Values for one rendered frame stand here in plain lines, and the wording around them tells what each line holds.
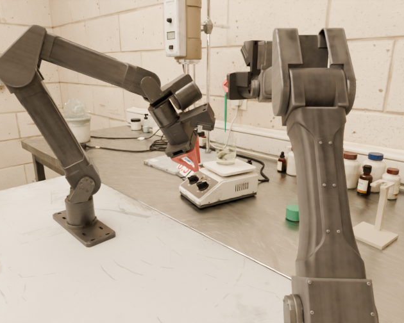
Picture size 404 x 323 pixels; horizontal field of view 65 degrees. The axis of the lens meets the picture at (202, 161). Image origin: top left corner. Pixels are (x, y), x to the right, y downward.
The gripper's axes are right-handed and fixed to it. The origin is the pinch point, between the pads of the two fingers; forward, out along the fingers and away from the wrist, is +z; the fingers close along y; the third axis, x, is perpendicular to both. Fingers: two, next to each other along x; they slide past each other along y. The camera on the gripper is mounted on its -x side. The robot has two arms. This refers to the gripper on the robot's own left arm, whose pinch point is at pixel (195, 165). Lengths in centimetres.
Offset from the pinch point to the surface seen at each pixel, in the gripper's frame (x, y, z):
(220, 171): -4.0, 3.0, 6.4
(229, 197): -3.9, -0.5, 13.3
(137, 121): 61, 92, 15
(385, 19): -60, 43, -1
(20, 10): 147, 185, -73
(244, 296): -12.1, -36.5, 5.1
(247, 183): -8.8, 3.8, 13.8
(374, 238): -35.0, -16.7, 22.4
